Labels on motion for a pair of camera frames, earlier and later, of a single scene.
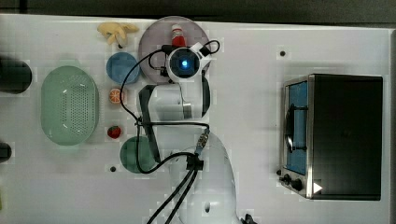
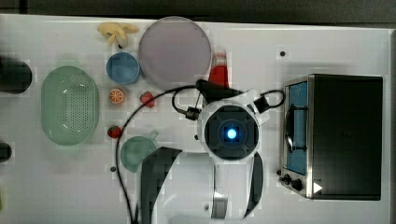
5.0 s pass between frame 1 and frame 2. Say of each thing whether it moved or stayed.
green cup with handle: stayed
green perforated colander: stayed
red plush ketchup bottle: moved
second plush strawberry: stayed
